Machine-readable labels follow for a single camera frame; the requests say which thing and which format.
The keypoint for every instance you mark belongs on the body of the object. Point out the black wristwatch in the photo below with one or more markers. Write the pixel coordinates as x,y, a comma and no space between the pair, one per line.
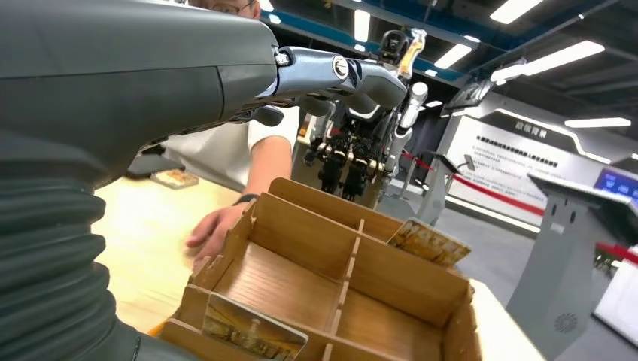
246,199

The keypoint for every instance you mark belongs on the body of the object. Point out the background humanoid robot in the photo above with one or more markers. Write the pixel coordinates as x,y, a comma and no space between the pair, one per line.
359,149

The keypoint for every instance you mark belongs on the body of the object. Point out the red barrier belt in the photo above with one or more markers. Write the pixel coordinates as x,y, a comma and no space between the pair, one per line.
498,197

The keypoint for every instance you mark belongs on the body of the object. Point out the stack of hotel cards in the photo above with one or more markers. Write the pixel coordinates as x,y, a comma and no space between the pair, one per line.
174,179

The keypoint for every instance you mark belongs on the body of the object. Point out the person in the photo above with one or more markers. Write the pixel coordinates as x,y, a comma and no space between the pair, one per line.
219,149

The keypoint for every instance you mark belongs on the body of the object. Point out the hanging black monitor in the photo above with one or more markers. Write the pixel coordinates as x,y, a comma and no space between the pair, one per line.
468,94

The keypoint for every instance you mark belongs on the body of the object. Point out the white wall info panel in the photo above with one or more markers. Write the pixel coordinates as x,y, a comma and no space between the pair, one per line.
508,164

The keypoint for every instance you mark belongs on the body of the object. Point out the wooden card organizer box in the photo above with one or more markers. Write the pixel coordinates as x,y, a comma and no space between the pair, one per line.
299,234

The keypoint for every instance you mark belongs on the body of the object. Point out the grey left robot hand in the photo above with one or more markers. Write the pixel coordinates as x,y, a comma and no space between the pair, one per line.
124,70

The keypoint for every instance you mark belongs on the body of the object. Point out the blue display screen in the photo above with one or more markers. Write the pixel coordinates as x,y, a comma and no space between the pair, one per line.
618,184

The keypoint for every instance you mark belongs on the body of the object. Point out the hotel key card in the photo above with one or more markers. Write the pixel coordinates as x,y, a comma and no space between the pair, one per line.
428,243

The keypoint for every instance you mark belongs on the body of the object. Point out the grey kiosk with speaker grille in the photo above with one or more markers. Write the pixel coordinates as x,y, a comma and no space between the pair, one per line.
558,259

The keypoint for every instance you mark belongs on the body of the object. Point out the ceiling light strip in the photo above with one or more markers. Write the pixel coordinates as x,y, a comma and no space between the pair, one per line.
362,25
598,122
452,56
553,61
513,10

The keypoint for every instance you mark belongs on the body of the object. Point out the brown path room key card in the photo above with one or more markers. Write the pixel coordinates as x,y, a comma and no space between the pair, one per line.
249,331

